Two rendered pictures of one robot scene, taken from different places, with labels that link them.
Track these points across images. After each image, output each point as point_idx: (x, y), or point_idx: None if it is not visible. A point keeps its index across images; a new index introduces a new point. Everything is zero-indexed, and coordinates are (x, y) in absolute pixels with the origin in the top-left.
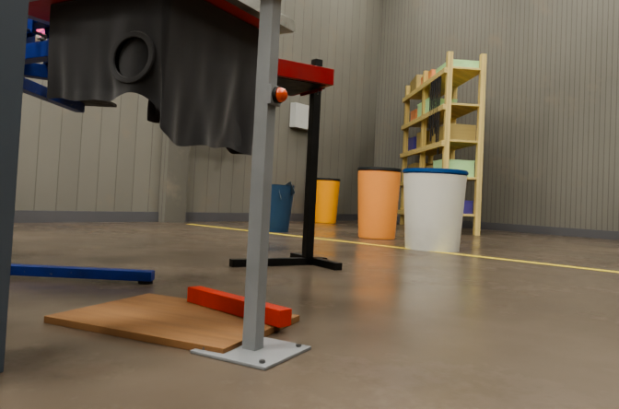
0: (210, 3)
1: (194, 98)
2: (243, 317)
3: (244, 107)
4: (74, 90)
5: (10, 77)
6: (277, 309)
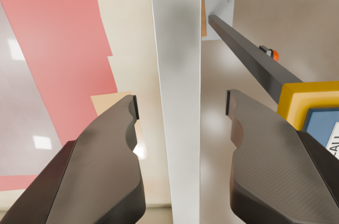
0: (114, 91)
1: None
2: (210, 25)
3: None
4: None
5: None
6: None
